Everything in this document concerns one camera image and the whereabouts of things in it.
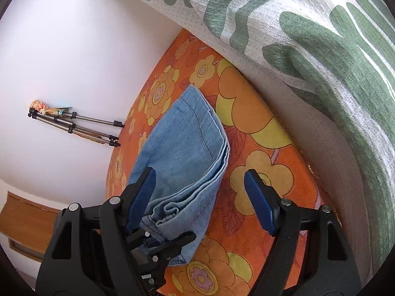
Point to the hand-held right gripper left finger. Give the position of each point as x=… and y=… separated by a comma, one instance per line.
x=142, y=197

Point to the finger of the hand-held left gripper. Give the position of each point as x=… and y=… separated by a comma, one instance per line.
x=176, y=245
x=137, y=239

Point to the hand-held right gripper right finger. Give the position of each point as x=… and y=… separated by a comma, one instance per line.
x=262, y=203

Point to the light blue denim pants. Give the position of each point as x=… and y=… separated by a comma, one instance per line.
x=185, y=148

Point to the orange floral cloth cover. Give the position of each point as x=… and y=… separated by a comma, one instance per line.
x=262, y=148

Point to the grey folded tripod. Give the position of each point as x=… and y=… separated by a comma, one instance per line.
x=92, y=119

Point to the wooden door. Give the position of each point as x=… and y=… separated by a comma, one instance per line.
x=24, y=222

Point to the green patterned scarf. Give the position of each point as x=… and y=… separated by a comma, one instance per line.
x=58, y=111

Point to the green white leaf cushion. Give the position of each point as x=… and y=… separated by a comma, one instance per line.
x=308, y=37

